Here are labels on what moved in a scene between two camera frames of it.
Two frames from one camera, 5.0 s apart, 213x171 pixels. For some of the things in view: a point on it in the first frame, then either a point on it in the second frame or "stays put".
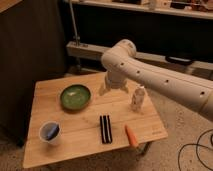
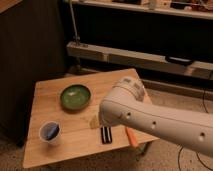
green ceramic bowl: x=75 y=97 stays put
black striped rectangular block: x=106 y=130 stays put
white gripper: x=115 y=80 -> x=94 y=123
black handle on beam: x=179 y=60 stays put
